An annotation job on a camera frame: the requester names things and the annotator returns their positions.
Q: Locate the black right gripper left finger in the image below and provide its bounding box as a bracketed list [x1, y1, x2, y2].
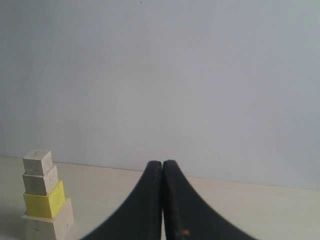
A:
[83, 161, 162, 240]

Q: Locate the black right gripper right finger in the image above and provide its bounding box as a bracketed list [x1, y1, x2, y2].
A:
[162, 160, 254, 240]

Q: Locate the large wooden cube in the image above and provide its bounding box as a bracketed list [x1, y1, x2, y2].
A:
[21, 198, 75, 240]

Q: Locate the yellow cube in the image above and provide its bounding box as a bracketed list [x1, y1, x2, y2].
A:
[23, 180, 66, 219]

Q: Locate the medium wooden cube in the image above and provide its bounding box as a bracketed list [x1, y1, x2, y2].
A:
[22, 163, 59, 196]

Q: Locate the small wooden cube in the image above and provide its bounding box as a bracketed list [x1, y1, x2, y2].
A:
[22, 149, 53, 176]

